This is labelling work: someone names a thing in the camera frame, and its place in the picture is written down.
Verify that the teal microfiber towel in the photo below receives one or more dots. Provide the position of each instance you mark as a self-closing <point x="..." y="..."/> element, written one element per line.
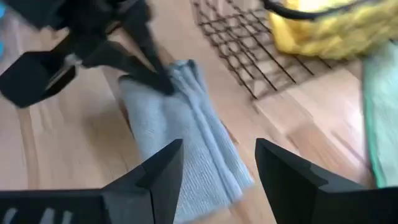
<point x="1" y="31"/>

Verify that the yellow microfiber towel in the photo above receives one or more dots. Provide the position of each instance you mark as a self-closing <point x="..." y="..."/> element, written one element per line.
<point x="335" y="34"/>

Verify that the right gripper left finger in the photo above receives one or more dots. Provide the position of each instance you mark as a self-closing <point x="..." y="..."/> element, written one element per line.
<point x="155" y="186"/>

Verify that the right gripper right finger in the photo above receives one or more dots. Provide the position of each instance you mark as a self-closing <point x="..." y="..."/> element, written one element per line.
<point x="295" y="193"/>

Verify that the green microfiber towel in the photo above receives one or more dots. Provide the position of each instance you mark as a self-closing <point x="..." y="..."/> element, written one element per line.
<point x="382" y="124"/>

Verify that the grey microfiber towel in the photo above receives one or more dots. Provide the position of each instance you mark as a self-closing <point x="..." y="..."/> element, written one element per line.
<point x="186" y="140"/>

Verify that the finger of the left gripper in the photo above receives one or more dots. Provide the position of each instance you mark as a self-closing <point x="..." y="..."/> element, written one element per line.
<point x="124" y="63"/>
<point x="146" y="46"/>

